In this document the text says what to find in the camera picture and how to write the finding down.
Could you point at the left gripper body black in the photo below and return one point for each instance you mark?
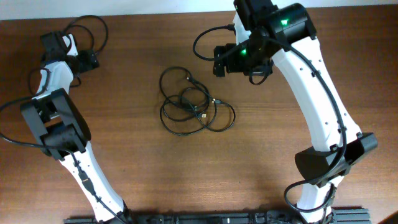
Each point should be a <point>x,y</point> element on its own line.
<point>83,63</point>

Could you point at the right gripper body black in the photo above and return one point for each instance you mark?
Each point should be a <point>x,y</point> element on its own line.
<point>236,61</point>

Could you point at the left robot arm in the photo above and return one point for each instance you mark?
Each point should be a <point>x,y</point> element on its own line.
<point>60,129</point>

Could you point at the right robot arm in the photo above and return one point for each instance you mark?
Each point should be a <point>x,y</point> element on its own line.
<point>268,36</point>

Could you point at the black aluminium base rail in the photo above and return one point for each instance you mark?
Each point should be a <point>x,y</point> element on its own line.
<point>217,218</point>

